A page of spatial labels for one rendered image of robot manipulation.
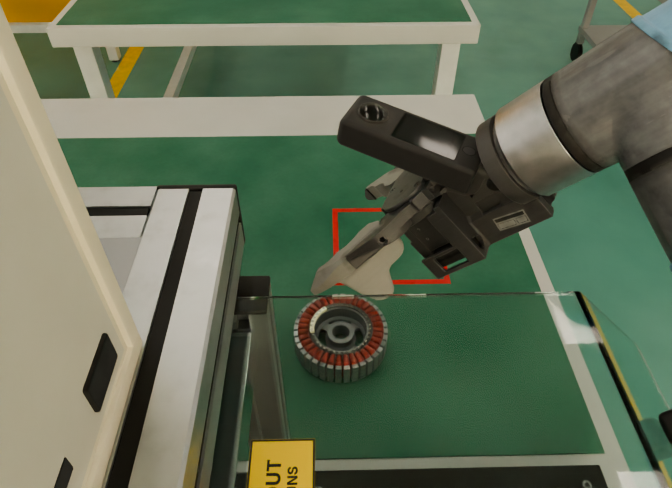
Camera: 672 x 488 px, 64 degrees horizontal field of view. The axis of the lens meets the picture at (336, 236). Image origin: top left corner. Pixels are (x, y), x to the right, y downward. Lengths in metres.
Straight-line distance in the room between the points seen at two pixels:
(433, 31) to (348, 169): 0.65
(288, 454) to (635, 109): 0.27
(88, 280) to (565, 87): 0.30
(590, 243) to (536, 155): 1.68
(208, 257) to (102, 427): 0.10
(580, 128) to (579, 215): 1.79
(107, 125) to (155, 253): 0.87
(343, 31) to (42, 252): 1.34
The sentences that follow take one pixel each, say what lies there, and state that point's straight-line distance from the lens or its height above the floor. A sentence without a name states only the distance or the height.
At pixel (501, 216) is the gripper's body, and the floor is 1.02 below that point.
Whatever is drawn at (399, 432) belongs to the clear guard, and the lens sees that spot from 0.27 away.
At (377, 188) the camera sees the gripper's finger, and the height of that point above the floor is 0.96.
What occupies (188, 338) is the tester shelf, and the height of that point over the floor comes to 1.12.
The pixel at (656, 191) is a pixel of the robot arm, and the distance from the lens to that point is 0.37.
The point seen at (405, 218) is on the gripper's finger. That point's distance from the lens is 0.44.
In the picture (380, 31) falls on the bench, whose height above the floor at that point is 0.73.
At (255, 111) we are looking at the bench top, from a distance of 1.11.
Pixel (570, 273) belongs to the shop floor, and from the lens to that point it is 1.93.
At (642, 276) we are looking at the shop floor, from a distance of 2.02.
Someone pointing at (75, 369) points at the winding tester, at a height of 1.16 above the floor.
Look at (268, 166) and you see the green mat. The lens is 0.95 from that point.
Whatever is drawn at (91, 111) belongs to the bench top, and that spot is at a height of 0.75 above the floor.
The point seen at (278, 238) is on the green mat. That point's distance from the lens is 0.81.
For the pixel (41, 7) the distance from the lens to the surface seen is 3.85.
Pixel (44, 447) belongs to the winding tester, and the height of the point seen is 1.16.
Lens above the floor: 1.31
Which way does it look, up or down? 44 degrees down
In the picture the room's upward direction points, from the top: straight up
